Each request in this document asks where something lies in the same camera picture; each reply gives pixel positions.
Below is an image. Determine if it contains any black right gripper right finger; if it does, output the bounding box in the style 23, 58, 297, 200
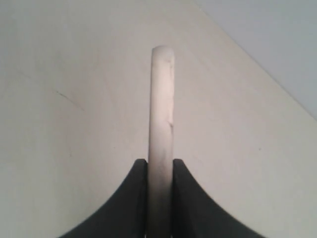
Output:
171, 159, 262, 238

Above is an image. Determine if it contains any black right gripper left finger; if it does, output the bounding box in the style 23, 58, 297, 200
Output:
62, 159, 148, 238

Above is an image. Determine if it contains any wooden paint brush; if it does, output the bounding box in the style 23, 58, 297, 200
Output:
146, 46, 175, 238

